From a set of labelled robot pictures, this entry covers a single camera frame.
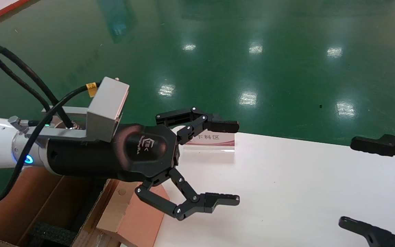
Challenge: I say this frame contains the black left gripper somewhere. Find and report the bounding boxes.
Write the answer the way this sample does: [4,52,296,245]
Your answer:
[46,123,180,188]

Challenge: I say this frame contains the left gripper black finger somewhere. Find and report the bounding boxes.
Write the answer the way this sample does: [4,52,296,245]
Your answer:
[156,107,240,144]
[135,167,240,221]

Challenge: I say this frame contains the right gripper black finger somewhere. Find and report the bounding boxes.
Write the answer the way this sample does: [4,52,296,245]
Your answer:
[351,134,395,171]
[339,216,395,247]

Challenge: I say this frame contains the large open cardboard box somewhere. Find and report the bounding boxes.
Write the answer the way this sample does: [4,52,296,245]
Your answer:
[0,166,120,247]

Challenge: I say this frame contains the acrylic sign with red print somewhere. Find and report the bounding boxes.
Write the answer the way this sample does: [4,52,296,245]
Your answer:
[173,125,236,153]

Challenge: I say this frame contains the black foam block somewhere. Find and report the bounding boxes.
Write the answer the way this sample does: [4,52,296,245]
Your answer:
[29,221,81,247]

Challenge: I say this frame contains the black cable with yellow tag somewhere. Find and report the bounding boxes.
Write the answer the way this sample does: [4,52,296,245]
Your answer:
[0,82,100,205]

